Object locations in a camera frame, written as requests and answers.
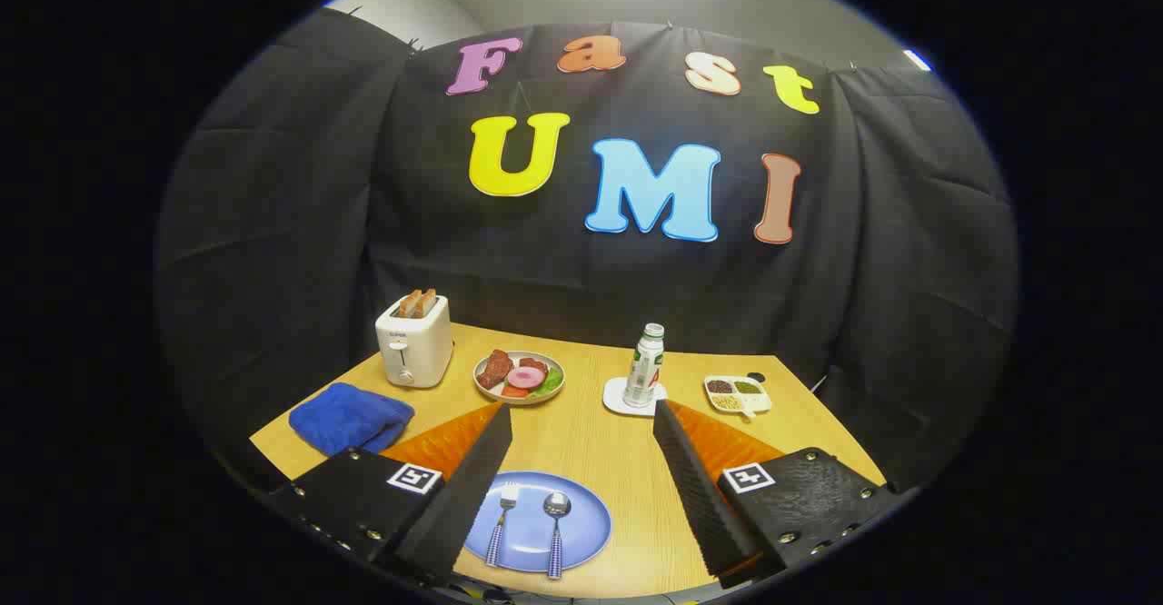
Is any brown meat piece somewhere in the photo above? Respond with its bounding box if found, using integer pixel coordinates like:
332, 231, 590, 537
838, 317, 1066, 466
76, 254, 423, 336
476, 349, 515, 390

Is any fork with checkered handle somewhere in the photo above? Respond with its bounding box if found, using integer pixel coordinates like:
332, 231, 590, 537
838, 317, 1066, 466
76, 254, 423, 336
484, 483, 520, 569

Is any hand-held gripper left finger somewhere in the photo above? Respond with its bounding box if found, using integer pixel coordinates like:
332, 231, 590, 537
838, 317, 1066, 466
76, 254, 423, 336
268, 402, 514, 588

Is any white divided bean dish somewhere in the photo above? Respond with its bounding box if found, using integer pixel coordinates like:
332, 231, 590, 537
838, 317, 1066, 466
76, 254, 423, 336
703, 374, 773, 419

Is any white toaster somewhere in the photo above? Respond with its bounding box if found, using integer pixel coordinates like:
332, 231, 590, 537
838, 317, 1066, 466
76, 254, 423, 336
375, 294, 454, 390

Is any blue folded towel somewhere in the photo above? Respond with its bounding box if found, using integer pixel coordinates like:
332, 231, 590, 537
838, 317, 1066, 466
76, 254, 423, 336
289, 382, 416, 457

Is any blue round plate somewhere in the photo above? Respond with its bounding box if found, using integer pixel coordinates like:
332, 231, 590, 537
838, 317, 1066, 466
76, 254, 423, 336
463, 471, 613, 575

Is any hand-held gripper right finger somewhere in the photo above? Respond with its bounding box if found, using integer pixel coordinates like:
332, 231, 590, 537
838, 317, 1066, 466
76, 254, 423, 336
652, 399, 896, 590

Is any white green drink bottle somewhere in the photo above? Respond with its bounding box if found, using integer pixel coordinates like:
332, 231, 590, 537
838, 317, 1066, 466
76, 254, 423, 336
622, 322, 666, 409

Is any spoon with checkered handle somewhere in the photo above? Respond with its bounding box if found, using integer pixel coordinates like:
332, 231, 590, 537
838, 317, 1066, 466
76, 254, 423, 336
542, 492, 572, 580

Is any grey food plate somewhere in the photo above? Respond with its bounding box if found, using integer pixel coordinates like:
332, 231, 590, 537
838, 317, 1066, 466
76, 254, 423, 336
472, 349, 566, 405

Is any white square coaster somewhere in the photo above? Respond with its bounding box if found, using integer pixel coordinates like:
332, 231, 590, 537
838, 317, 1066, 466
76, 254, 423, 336
602, 377, 669, 418

